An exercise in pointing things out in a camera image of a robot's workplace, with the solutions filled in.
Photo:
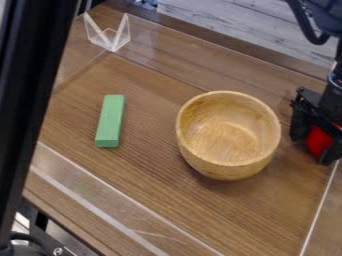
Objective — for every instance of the red plush strawberry toy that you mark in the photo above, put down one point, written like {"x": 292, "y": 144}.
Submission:
{"x": 319, "y": 141}

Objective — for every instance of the clear acrylic corner bracket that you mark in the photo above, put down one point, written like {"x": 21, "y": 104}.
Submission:
{"x": 109, "y": 39}

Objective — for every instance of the wooden bowl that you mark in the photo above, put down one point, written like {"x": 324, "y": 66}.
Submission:
{"x": 228, "y": 133}

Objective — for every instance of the green rectangular block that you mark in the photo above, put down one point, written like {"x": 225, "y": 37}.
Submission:
{"x": 110, "y": 122}

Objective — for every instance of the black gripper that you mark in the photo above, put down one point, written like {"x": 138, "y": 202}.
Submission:
{"x": 321, "y": 109}

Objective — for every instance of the clear acrylic tray wall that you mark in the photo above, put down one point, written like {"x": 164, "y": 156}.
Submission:
{"x": 133, "y": 200}

